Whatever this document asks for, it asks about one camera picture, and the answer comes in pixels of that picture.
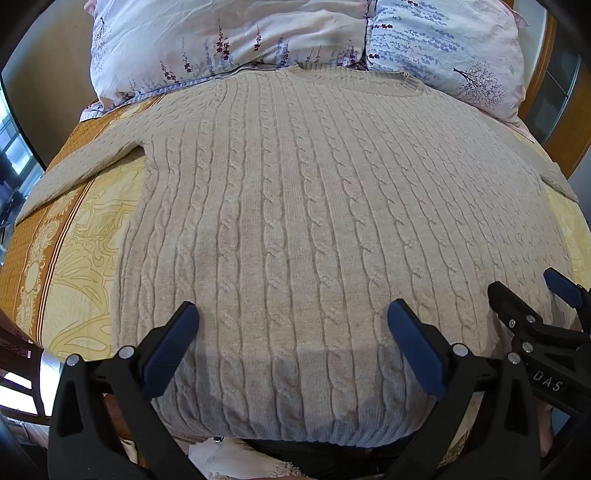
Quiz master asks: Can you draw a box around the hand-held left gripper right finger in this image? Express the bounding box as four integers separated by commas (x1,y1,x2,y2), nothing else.
383,299,543,480

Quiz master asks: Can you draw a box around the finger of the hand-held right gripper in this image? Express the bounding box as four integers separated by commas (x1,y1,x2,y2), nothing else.
543,268,591,333
488,281,555,342

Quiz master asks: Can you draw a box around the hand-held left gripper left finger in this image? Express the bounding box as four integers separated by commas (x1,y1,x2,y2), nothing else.
47,301,204,480

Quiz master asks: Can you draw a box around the beige cable-knit sweater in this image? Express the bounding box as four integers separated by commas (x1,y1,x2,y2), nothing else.
14,65,580,441

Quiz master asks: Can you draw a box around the yellow patterned bedspread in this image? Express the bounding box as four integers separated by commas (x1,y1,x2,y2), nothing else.
0,99,591,480

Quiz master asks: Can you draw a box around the white cloth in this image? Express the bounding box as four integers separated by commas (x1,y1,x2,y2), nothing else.
187,436,298,480

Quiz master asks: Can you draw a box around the dark wooden chair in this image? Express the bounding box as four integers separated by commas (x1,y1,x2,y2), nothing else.
0,309,57,430

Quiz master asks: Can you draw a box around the wooden framed glass door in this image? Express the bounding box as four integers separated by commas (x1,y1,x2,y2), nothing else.
517,0,591,178

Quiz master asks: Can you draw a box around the glass door panel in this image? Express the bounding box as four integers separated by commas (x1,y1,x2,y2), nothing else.
531,46,581,139

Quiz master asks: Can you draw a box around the window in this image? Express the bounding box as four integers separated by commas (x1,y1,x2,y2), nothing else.
0,78,48,241

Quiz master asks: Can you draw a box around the pink tree-print pillow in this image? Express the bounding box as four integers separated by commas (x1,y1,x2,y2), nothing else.
365,0,529,129

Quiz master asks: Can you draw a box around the white purple-flower pillow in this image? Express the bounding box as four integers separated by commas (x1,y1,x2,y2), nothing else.
78,0,375,123

